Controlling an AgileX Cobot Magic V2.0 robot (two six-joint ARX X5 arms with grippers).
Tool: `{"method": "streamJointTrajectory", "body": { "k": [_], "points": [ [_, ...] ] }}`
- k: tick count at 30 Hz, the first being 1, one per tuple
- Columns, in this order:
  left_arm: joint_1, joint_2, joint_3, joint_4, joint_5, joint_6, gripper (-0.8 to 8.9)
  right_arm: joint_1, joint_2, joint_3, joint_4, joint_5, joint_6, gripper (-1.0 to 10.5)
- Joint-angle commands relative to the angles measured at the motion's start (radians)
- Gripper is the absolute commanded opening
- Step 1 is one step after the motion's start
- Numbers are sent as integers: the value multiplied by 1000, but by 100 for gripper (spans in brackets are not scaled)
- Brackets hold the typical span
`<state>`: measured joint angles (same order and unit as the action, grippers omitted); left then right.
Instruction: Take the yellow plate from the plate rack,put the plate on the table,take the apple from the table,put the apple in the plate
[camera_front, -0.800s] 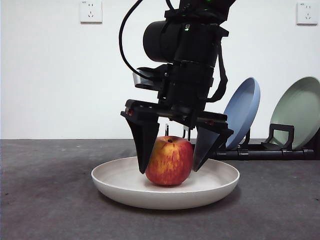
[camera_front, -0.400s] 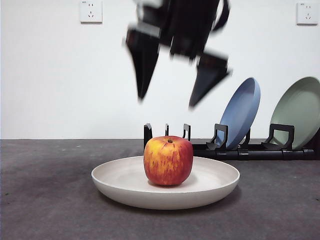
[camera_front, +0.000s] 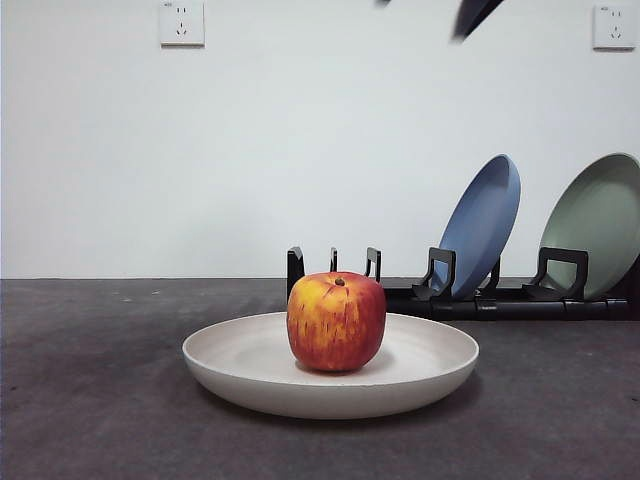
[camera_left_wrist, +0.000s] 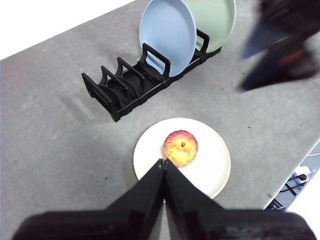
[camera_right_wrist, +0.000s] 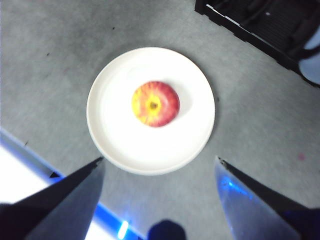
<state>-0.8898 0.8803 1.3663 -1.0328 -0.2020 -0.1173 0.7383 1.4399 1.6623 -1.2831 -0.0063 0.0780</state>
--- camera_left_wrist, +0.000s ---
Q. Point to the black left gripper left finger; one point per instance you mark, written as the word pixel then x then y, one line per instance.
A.
pixel 120 220

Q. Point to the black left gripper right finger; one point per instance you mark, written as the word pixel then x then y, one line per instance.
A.
pixel 212 222

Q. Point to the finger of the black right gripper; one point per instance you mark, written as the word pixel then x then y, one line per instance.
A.
pixel 277 67
pixel 267 36

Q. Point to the cream yellow round plate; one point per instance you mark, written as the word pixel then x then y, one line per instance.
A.
pixel 212 162

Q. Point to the red yellow apple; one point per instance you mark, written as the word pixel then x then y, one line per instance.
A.
pixel 181 147

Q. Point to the green round plate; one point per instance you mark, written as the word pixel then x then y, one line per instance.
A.
pixel 212 22

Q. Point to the blue round plate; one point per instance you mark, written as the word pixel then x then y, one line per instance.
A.
pixel 167 37

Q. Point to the black plastic plate rack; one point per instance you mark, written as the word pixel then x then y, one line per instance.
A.
pixel 130 100

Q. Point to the black power plug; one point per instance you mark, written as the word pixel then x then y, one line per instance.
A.
pixel 303 177

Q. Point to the white power strip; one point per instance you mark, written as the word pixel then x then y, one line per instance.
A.
pixel 303 170

